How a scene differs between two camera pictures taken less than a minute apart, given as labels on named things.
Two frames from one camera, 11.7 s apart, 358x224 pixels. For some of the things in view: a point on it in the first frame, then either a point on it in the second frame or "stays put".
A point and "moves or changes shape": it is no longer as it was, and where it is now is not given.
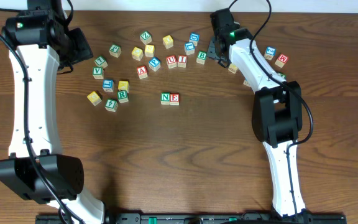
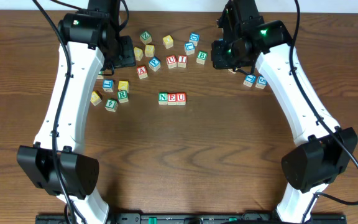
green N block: x=165 y=98 stays put
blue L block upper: x=189 y=48 stays put
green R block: x=122 y=96 stays put
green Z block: x=145 y=37 stays put
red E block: x=174 y=99 moves or changes shape
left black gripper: x=80 y=45 -> x=124 y=54
